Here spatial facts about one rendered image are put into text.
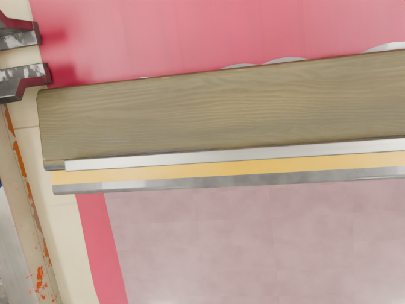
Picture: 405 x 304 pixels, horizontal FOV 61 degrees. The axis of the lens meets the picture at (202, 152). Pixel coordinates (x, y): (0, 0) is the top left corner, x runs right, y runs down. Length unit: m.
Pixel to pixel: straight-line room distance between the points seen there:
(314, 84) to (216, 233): 0.18
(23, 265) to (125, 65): 0.23
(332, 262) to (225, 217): 0.11
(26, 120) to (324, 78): 0.29
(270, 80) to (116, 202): 0.20
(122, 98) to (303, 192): 0.19
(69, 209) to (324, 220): 0.26
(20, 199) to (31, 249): 0.06
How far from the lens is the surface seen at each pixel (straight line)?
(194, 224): 0.36
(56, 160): 0.34
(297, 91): 0.28
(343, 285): 0.40
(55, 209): 0.42
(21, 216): 0.41
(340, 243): 0.37
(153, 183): 0.31
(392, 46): 0.33
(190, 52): 0.32
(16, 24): 0.33
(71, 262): 0.44
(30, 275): 0.43
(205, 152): 0.27
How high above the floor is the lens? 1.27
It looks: 71 degrees down
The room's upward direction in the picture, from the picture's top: 149 degrees counter-clockwise
